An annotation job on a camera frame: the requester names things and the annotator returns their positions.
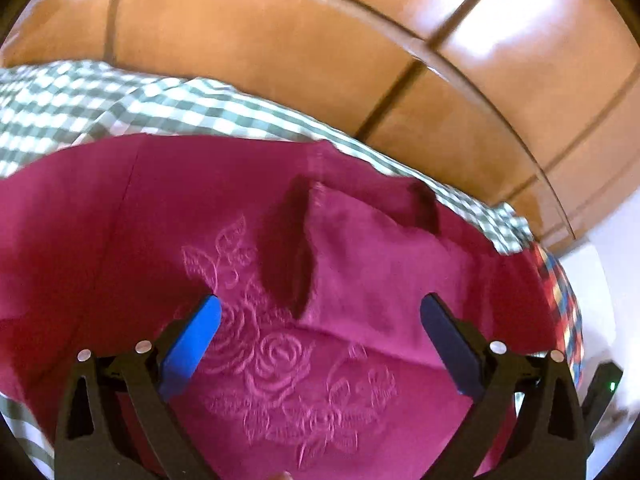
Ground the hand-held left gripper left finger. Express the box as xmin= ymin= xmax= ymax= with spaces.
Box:
xmin=54 ymin=294 xmax=223 ymax=480

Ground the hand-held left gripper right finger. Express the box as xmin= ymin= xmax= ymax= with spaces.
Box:
xmin=420 ymin=292 xmax=596 ymax=480

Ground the brown wooden wardrobe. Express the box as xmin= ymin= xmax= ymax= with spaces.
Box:
xmin=0 ymin=0 xmax=640 ymax=257

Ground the magenta embroidered garment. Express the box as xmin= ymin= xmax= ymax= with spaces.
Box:
xmin=0 ymin=135 xmax=571 ymax=480

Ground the green checked bed sheet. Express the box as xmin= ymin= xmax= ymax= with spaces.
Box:
xmin=0 ymin=60 xmax=532 ymax=480

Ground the red blue plaid cloth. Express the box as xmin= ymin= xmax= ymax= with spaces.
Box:
xmin=529 ymin=242 xmax=587 ymax=392

